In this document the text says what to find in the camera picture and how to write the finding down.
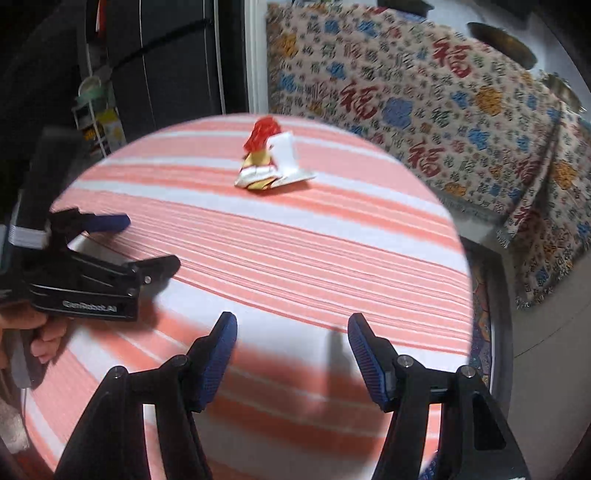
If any white door frame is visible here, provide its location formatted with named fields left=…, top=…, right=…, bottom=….
left=243, top=0, right=269, bottom=114

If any striped pink white tablecloth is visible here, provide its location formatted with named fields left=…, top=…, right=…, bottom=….
left=24, top=115, right=473, bottom=479

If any dark metal wok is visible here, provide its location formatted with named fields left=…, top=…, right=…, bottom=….
left=467, top=22, right=538, bottom=70

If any white red-yellow wrapper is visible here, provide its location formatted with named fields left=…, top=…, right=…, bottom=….
left=235, top=132, right=315, bottom=191

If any steel pot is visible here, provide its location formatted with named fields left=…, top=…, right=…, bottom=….
left=540, top=71, right=586, bottom=114

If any person's left hand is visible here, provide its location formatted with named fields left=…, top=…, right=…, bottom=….
left=0, top=303, right=69, bottom=364

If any red plastic bag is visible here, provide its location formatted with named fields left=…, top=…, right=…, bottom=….
left=243, top=116, right=281, bottom=154

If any patterned fu character blanket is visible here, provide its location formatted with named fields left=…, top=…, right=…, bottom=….
left=264, top=2, right=562, bottom=218

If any white storage rack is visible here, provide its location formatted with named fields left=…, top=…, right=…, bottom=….
left=72, top=76, right=127, bottom=158

